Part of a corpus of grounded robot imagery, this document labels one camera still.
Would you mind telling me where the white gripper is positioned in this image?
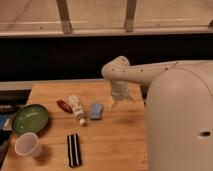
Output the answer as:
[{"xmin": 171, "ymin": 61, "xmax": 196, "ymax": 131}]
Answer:
[{"xmin": 111, "ymin": 81, "xmax": 136, "ymax": 109}]

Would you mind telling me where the black striped eraser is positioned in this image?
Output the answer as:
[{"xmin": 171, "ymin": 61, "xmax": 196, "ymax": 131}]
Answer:
[{"xmin": 67, "ymin": 134, "xmax": 82, "ymax": 168}]

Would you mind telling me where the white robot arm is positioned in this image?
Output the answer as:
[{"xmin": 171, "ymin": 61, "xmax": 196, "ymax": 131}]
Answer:
[{"xmin": 101, "ymin": 56, "xmax": 213, "ymax": 171}]

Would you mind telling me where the blue sponge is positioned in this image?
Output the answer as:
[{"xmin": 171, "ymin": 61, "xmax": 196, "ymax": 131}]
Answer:
[{"xmin": 89, "ymin": 103, "xmax": 103, "ymax": 120}]

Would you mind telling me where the white squeeze tube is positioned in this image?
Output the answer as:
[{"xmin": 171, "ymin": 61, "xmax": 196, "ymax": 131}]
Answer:
[{"xmin": 68, "ymin": 95, "xmax": 87, "ymax": 126}]

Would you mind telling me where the red oval object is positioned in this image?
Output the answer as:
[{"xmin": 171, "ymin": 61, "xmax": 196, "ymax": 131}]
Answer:
[{"xmin": 56, "ymin": 100, "xmax": 72, "ymax": 113}]

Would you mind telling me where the green bowl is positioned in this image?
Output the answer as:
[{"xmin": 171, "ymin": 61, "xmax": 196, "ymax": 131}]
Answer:
[{"xmin": 12, "ymin": 104, "xmax": 49, "ymax": 134}]

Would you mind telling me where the white plastic cup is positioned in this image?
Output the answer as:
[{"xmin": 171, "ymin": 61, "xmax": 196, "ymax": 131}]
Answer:
[{"xmin": 14, "ymin": 132, "xmax": 42, "ymax": 157}]

